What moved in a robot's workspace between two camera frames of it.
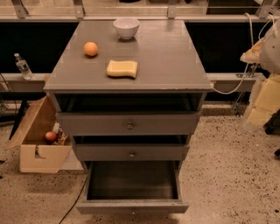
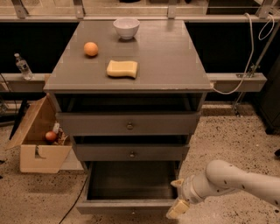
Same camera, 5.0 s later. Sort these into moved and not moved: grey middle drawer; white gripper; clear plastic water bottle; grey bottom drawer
Moved: white gripper
Not moved: grey middle drawer; clear plastic water bottle; grey bottom drawer
